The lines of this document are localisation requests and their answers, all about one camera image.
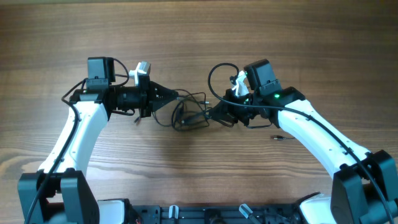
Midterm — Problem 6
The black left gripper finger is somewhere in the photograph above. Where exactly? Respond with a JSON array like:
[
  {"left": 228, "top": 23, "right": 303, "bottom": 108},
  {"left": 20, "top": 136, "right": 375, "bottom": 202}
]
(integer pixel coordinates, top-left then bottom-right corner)
[
  {"left": 150, "top": 81, "right": 178, "bottom": 98},
  {"left": 150, "top": 96, "right": 177, "bottom": 112}
]

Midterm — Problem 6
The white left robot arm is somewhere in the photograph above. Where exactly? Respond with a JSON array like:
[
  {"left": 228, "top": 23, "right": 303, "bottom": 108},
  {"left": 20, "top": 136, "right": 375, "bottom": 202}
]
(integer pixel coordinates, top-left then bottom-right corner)
[{"left": 17, "top": 75, "right": 178, "bottom": 223}]

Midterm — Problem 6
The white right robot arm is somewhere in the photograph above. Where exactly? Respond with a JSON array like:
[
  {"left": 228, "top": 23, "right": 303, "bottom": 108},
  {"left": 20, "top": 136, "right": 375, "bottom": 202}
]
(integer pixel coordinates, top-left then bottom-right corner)
[{"left": 208, "top": 87, "right": 397, "bottom": 223}]

